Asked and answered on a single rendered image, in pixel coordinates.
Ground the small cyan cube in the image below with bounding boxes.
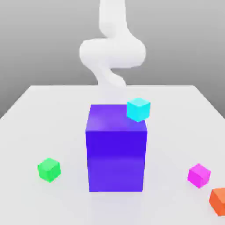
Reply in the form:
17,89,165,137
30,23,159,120
126,97,151,123

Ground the small green cube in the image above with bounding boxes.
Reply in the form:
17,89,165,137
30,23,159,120
37,157,62,183

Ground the small magenta cube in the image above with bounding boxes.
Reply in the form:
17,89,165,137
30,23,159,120
187,163,212,189

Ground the small orange cube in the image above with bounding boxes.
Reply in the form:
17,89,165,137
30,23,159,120
208,187,225,217

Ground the large purple box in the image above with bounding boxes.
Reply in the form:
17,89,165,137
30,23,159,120
85,104,148,192

